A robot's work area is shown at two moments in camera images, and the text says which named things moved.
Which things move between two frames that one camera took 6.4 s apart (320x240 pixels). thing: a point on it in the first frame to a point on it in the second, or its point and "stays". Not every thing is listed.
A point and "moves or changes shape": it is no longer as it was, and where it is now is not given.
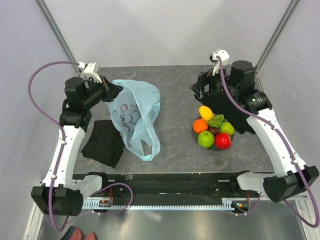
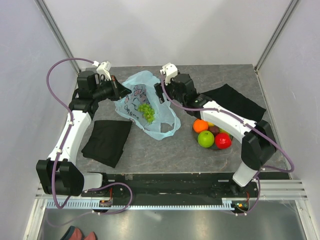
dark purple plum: (214, 130) stays
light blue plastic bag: (135, 111) to (141, 84)
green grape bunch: (216, 120) moves or changes shape
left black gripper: (111, 90) stays
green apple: (205, 139) stays
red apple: (223, 141) stays
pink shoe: (74, 233) stays
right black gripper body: (216, 84) to (170, 91)
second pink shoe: (91, 236) stays
